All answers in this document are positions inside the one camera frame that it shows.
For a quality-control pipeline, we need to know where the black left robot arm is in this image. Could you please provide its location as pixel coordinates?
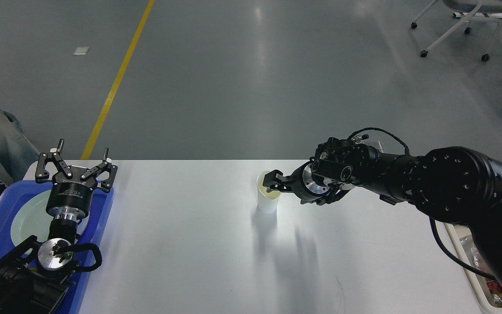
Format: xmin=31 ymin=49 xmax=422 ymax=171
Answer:
xmin=0 ymin=139 xmax=118 ymax=314

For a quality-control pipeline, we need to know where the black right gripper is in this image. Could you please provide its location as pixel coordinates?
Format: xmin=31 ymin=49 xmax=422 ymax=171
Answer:
xmin=263 ymin=162 xmax=333 ymax=205

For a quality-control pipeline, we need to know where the white office chair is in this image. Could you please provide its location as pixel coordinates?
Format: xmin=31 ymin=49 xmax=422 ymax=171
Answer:
xmin=420 ymin=0 xmax=502 ymax=62

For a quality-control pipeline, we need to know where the crushed red can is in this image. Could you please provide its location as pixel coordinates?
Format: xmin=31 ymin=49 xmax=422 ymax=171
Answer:
xmin=486 ymin=279 xmax=502 ymax=294

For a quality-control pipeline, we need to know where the mint green plate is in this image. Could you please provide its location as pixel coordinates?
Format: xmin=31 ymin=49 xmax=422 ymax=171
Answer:
xmin=10 ymin=190 xmax=89 ymax=247

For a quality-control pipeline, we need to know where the white paper cup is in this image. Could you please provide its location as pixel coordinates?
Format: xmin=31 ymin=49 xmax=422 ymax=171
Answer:
xmin=256 ymin=171 xmax=282 ymax=213

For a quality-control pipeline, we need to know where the white plastic bin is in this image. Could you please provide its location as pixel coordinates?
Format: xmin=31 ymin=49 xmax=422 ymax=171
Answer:
xmin=444 ymin=223 xmax=502 ymax=314

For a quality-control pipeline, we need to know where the aluminium foil tray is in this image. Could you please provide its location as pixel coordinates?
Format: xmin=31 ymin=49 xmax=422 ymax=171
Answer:
xmin=459 ymin=235 xmax=502 ymax=307

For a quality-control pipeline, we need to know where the white table foot bar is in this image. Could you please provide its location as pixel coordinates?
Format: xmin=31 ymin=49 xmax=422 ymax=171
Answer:
xmin=453 ymin=12 xmax=502 ymax=19

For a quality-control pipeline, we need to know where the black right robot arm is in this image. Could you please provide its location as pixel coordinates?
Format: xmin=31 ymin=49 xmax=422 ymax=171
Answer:
xmin=261 ymin=128 xmax=502 ymax=285

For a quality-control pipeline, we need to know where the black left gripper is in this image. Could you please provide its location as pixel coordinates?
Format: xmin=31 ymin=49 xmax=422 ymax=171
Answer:
xmin=35 ymin=140 xmax=118 ymax=221

